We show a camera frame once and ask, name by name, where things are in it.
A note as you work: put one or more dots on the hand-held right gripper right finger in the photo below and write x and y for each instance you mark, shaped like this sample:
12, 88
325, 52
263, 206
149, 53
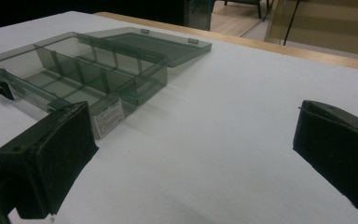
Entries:
338, 149

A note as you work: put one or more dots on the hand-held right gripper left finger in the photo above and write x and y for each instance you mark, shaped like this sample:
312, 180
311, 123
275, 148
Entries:
56, 155

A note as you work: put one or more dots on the clear grey plastic organizer box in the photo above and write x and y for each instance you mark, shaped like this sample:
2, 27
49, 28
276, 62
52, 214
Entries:
84, 71

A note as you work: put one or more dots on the black metal stand pole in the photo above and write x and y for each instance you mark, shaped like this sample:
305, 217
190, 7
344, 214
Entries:
292, 21

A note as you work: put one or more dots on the chair legs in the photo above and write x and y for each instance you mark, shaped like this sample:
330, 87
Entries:
258, 6

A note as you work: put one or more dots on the dark cabinet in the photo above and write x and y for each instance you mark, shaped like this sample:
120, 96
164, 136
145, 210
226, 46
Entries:
199, 14

